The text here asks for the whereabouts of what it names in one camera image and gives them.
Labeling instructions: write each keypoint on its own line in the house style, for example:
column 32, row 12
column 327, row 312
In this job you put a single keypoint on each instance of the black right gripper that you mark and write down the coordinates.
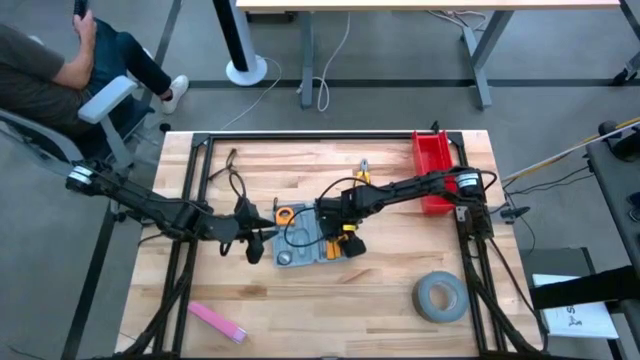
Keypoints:
column 350, row 205

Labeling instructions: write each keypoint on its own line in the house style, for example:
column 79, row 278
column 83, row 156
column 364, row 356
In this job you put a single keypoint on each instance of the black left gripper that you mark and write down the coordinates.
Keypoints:
column 240, row 227

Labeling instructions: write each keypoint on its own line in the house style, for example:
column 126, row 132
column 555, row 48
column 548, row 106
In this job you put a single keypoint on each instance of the orange tape measure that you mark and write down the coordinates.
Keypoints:
column 285, row 216

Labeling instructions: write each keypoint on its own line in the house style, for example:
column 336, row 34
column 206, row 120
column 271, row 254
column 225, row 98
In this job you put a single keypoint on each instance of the blue-grey plastic tool case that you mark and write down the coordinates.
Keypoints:
column 305, row 252

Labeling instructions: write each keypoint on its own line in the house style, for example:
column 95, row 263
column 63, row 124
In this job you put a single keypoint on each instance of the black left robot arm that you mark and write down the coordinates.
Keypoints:
column 145, row 200

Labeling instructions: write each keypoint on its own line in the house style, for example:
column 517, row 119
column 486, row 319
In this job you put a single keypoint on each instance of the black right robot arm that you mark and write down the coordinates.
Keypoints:
column 415, row 187

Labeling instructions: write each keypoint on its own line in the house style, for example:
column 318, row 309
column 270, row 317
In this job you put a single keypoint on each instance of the pink flat bar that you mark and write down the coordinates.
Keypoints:
column 217, row 322

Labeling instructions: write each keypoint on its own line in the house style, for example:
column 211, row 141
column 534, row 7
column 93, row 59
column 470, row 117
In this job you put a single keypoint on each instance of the red plastic bin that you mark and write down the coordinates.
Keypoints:
column 430, row 150

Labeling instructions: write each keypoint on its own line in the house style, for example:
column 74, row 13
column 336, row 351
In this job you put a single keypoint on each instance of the grey column with round base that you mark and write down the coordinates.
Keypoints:
column 245, row 70

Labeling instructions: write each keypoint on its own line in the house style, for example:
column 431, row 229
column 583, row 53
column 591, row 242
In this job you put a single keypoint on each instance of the grey office chair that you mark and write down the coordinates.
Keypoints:
column 107, row 97

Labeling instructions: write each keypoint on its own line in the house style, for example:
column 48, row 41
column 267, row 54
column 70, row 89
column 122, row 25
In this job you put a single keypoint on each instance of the wooden desk with grey legs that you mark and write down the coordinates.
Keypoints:
column 400, row 5

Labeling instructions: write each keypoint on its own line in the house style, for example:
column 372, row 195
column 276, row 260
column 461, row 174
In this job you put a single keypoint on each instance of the yellow and white rod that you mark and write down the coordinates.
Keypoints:
column 560, row 155

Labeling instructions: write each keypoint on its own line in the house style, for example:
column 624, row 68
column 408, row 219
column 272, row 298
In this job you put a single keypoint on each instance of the black flat bar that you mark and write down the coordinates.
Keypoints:
column 585, row 290

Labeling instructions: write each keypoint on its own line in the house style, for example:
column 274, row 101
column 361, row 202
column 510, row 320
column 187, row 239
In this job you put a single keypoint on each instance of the white paper sheet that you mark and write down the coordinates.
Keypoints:
column 590, row 320

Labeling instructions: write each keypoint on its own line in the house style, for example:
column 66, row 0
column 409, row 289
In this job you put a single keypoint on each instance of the person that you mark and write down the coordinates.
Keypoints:
column 30, row 65

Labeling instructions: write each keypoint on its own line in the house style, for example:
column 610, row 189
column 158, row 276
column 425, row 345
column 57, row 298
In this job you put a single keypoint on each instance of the black side table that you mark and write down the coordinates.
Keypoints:
column 615, row 175

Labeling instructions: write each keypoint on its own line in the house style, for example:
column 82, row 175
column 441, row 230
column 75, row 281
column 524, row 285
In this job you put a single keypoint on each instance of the black phone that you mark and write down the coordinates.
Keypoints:
column 80, row 6

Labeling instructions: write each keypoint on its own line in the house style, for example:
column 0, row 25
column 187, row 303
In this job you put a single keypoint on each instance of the black rounded device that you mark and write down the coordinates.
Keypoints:
column 625, row 145

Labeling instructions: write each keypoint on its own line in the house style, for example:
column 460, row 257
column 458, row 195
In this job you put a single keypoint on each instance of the grey duct tape roll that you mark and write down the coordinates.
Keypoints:
column 425, row 305

